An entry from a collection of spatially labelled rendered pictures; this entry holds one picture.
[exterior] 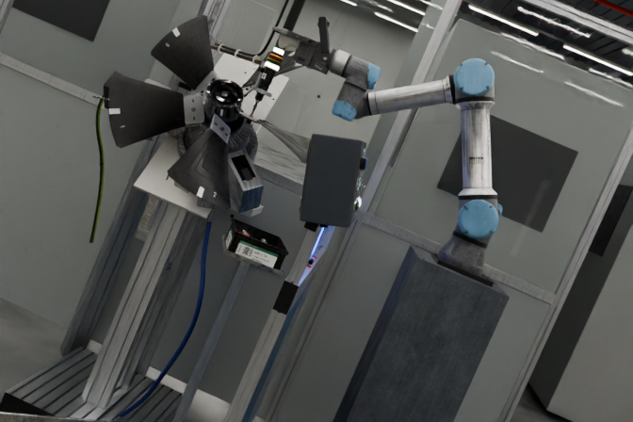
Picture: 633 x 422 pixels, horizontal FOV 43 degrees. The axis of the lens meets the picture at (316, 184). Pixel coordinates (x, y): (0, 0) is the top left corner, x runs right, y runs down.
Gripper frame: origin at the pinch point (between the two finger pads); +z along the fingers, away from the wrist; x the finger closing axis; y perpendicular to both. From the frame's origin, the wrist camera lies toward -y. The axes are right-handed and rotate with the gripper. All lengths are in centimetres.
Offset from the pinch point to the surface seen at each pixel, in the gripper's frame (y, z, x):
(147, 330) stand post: 116, 6, 31
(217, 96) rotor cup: 27.2, 7.8, -6.8
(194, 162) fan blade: 47, 3, -20
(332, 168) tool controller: 29, -39, -83
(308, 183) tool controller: 34, -36, -83
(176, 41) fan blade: 16.5, 31.7, 10.2
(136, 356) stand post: 127, 6, 31
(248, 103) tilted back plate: 25.7, 5.5, 31.2
